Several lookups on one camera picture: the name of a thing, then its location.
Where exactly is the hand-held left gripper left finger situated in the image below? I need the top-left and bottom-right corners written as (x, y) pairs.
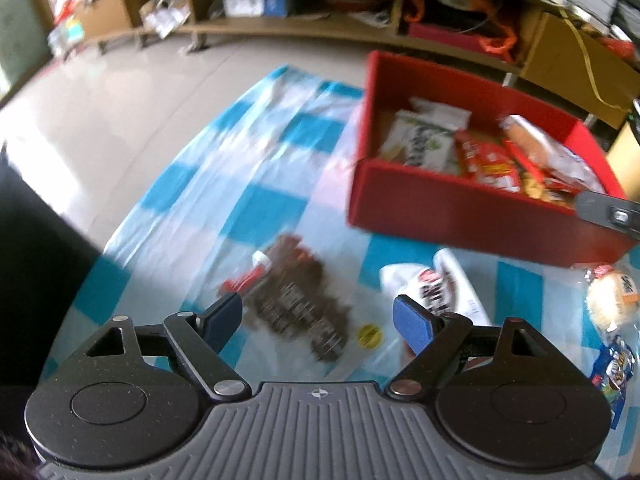
top-left (85, 292), bottom-right (253, 404)

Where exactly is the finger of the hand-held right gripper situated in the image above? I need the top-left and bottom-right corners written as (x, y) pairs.
top-left (574, 190), bottom-right (640, 241)

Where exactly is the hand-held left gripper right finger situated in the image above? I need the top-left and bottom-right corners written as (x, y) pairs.
top-left (385, 295), bottom-right (551, 403)

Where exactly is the clear bag of dark snacks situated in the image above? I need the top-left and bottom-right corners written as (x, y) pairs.
top-left (217, 232), bottom-right (396, 376)

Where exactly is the red cardboard box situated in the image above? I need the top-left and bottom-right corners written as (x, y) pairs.
top-left (348, 51), bottom-right (638, 268)

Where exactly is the silver snack packet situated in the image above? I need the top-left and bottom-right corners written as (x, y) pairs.
top-left (410, 99), bottom-right (472, 128)

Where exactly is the white and brown snack packet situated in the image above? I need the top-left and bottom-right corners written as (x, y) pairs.
top-left (380, 249), bottom-right (493, 328)

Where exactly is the round white bun packet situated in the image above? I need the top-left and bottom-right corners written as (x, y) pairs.
top-left (585, 266), bottom-right (640, 333)

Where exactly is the red snack packet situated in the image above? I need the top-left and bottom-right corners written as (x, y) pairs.
top-left (455, 130), bottom-right (521, 193)

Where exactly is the small blue snack packet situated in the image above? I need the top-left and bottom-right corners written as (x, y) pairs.
top-left (590, 335), bottom-right (637, 428)

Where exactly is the wooden cabinet door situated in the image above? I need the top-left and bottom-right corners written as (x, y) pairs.
top-left (520, 12), bottom-right (636, 126)

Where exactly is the blue white checkered tablecloth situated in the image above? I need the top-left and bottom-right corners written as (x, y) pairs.
top-left (42, 65), bottom-right (640, 478)

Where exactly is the red plastic bag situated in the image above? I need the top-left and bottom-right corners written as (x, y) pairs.
top-left (606, 36), bottom-right (640, 59)

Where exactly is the green and white snack packet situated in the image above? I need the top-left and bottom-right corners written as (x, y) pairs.
top-left (380, 110), bottom-right (458, 173)

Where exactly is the orange bag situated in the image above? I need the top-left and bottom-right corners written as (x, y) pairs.
top-left (402, 0), bottom-right (518, 63)

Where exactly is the dark furniture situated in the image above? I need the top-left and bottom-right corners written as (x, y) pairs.
top-left (0, 150), bottom-right (103, 391)

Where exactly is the flat red box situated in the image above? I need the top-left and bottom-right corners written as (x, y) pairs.
top-left (407, 22), bottom-right (501, 52)

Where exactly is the wooden TV stand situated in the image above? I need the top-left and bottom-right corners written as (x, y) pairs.
top-left (55, 0), bottom-right (640, 131)

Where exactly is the crumpled white bag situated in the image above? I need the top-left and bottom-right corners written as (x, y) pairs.
top-left (140, 0), bottom-right (189, 39)

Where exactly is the blue and white carton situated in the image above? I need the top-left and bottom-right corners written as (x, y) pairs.
top-left (222, 0), bottom-right (292, 17)

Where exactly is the yellow cable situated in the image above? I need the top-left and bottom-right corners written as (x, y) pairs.
top-left (560, 4), bottom-right (633, 112)

